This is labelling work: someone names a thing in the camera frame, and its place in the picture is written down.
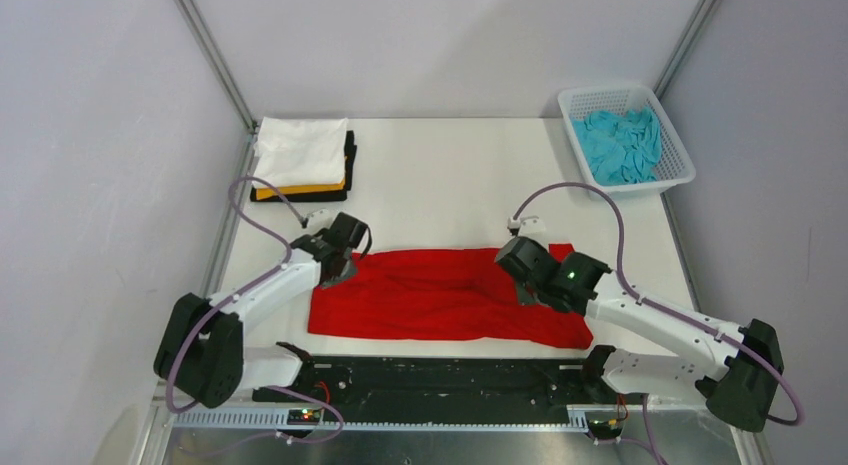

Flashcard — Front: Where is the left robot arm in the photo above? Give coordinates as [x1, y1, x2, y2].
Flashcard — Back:
[153, 213, 373, 413]

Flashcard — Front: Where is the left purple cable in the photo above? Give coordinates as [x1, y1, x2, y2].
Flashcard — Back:
[164, 175, 346, 450]

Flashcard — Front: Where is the corner aluminium post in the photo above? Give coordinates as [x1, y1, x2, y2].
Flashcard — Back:
[653, 0, 722, 99]
[174, 0, 257, 134]

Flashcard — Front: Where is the left corner aluminium post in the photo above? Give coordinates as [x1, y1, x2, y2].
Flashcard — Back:
[174, 0, 257, 134]

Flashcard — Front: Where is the blue t shirt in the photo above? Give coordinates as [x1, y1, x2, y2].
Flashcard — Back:
[571, 108, 663, 187]

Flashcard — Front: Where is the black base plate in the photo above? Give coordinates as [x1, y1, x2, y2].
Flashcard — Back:
[290, 356, 617, 426]

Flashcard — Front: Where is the controller board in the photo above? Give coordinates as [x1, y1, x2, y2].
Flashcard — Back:
[285, 408, 323, 427]
[586, 419, 625, 445]

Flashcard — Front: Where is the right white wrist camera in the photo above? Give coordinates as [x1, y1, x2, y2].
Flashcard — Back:
[507, 215, 547, 237]

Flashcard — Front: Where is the right corner aluminium post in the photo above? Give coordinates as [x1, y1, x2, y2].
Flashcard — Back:
[653, 0, 722, 99]

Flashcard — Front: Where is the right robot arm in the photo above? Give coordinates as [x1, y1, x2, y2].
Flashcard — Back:
[495, 236, 784, 433]

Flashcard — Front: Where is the yellow folded t shirt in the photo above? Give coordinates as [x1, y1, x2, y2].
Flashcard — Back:
[250, 159, 353, 203]

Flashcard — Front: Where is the purple cable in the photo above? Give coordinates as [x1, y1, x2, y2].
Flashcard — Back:
[164, 175, 346, 450]
[508, 181, 806, 465]

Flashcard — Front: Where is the white plastic basket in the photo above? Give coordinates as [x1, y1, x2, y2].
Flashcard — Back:
[557, 83, 696, 199]

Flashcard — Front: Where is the right controller board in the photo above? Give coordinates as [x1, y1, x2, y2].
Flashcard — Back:
[586, 419, 625, 445]

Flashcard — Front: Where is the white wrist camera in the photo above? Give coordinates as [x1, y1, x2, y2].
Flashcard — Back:
[507, 215, 547, 237]
[301, 209, 335, 231]

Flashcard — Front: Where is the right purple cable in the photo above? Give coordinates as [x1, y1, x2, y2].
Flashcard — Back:
[508, 181, 806, 465]

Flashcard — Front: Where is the left controller board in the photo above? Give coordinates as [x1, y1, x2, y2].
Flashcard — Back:
[285, 408, 323, 427]

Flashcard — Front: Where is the white folded t shirt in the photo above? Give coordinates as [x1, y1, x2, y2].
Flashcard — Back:
[254, 117, 349, 188]

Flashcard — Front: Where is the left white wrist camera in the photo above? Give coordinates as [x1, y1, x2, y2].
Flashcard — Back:
[301, 209, 335, 231]

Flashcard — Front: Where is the red t shirt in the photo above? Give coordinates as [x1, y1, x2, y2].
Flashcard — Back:
[307, 248, 594, 350]

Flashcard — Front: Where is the aluminium frame rail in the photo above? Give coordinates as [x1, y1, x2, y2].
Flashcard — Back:
[135, 361, 776, 465]

